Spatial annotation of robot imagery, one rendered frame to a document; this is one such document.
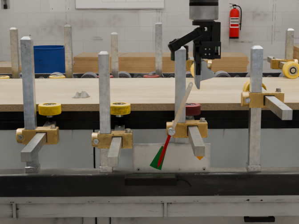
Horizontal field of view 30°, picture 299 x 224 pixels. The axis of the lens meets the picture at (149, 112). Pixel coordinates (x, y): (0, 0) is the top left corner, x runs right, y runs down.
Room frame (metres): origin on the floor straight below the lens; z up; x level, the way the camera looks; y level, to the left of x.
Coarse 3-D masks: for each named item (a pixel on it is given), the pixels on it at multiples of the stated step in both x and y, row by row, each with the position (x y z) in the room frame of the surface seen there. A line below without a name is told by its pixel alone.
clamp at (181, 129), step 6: (186, 120) 1.84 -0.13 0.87; (192, 120) 1.84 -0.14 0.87; (198, 120) 1.84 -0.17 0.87; (168, 126) 1.81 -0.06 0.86; (180, 126) 1.80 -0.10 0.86; (186, 126) 1.80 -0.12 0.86; (198, 126) 1.80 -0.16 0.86; (204, 126) 1.80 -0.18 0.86; (180, 132) 1.80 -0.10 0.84; (186, 132) 1.80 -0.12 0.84; (204, 132) 1.80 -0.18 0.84
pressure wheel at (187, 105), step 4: (188, 104) 1.95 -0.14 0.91; (192, 104) 1.96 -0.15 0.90; (196, 104) 1.94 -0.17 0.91; (188, 108) 1.91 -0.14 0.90; (192, 108) 1.91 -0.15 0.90; (196, 108) 1.92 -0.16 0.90; (200, 108) 1.94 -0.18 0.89; (188, 112) 1.91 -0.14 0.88; (192, 112) 1.91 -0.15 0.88; (196, 112) 1.92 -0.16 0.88; (200, 112) 1.94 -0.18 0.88; (188, 116) 1.94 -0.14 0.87; (192, 116) 1.95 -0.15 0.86
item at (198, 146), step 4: (188, 128) 1.78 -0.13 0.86; (192, 128) 1.76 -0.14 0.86; (196, 128) 1.76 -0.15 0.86; (188, 132) 1.78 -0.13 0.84; (192, 132) 1.71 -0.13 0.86; (196, 132) 1.71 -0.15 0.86; (192, 136) 1.65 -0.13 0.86; (196, 136) 1.65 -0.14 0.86; (200, 136) 1.65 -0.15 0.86; (192, 140) 1.62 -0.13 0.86; (196, 140) 1.60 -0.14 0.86; (200, 140) 1.60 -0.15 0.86; (192, 144) 1.61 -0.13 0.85; (196, 144) 1.56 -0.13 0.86; (200, 144) 1.55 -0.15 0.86; (192, 148) 1.61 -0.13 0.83; (196, 148) 1.54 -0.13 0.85; (200, 148) 1.54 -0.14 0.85; (204, 148) 1.54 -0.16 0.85; (196, 152) 1.54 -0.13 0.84; (200, 152) 1.54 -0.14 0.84; (204, 152) 1.54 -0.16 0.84
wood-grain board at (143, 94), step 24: (0, 96) 2.18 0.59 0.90; (48, 96) 2.18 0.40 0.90; (96, 96) 2.17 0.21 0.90; (120, 96) 2.17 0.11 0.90; (144, 96) 2.16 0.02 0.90; (168, 96) 2.16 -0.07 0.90; (192, 96) 2.16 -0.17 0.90; (216, 96) 2.15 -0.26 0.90; (240, 96) 2.15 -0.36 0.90; (288, 96) 2.14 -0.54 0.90
